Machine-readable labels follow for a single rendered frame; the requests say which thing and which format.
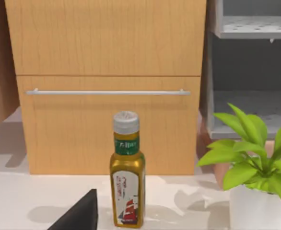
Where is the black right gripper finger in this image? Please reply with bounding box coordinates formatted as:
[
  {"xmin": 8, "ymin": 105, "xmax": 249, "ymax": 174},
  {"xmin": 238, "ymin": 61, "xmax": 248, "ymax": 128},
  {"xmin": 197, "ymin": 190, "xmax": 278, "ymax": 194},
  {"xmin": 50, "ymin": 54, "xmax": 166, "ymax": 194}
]
[{"xmin": 47, "ymin": 188, "xmax": 98, "ymax": 230}]

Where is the yellow oil bottle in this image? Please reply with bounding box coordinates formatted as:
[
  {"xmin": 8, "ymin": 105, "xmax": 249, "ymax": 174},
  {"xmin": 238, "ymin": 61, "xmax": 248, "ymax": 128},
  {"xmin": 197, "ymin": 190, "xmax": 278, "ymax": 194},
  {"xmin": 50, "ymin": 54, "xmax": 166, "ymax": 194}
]
[{"xmin": 109, "ymin": 111, "xmax": 146, "ymax": 228}]

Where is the wooden drawer front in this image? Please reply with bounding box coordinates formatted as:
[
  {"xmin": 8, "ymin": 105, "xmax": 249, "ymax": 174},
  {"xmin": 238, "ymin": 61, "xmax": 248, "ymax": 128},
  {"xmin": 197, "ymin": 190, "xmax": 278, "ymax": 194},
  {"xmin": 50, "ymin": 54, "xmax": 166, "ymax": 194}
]
[{"xmin": 15, "ymin": 75, "xmax": 202, "ymax": 176}]

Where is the wooden cupboard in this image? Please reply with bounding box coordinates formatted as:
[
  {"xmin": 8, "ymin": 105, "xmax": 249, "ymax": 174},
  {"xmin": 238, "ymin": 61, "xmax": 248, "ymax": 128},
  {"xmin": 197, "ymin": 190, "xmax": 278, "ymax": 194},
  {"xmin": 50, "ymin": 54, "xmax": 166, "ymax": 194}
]
[{"xmin": 0, "ymin": 0, "xmax": 281, "ymax": 190}]

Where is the green plant in white pot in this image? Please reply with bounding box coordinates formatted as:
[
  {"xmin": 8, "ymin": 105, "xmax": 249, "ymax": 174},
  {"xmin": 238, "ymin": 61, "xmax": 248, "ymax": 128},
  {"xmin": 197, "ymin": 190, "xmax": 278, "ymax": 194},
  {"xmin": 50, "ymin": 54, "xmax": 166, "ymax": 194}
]
[{"xmin": 196, "ymin": 103, "xmax": 281, "ymax": 230}]

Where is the wooden door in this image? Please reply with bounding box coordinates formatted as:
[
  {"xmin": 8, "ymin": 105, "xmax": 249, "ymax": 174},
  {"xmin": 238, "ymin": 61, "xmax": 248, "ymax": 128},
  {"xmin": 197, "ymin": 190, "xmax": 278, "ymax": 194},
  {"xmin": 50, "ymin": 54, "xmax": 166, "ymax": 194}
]
[{"xmin": 4, "ymin": 0, "xmax": 207, "ymax": 77}]

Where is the grey pierced shelf unit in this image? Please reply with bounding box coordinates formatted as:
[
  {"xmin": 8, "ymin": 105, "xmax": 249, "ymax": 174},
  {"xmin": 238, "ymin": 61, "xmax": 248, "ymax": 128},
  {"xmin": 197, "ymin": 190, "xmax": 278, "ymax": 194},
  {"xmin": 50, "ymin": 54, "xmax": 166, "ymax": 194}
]
[{"xmin": 206, "ymin": 0, "xmax": 281, "ymax": 140}]

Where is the long metal handle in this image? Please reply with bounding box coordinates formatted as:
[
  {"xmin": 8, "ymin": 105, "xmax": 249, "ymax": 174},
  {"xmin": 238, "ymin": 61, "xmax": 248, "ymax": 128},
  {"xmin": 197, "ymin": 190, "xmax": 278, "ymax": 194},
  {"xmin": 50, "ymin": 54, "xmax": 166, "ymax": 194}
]
[{"xmin": 26, "ymin": 88, "xmax": 191, "ymax": 96}]

